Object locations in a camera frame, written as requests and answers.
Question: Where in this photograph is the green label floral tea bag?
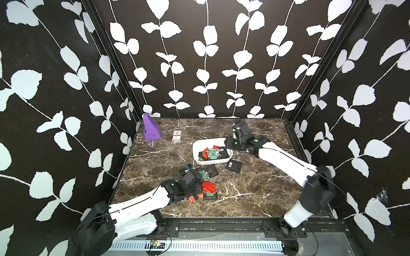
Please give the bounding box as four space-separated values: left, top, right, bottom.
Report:
198 165 219 181

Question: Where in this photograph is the orange red tea bag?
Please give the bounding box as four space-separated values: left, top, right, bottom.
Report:
202 181 217 194

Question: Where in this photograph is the black tea bag with barcode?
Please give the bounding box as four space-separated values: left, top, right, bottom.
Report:
225 160 242 173

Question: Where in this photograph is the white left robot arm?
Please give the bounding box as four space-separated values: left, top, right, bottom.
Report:
73 170 204 256

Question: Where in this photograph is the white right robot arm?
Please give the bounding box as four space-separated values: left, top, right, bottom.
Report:
225 121 336 237

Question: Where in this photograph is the white plastic storage box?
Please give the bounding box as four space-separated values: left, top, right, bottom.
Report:
192 138 233 165

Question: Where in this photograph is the small white card box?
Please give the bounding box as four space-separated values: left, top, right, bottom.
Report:
172 130 182 143

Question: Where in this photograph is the purple wedge block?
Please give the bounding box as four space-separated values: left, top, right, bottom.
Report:
143 113 162 141

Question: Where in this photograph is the white perforated strip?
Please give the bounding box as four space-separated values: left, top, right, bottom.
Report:
109 240 284 254

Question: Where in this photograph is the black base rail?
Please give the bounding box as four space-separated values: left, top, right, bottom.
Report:
164 217 349 240

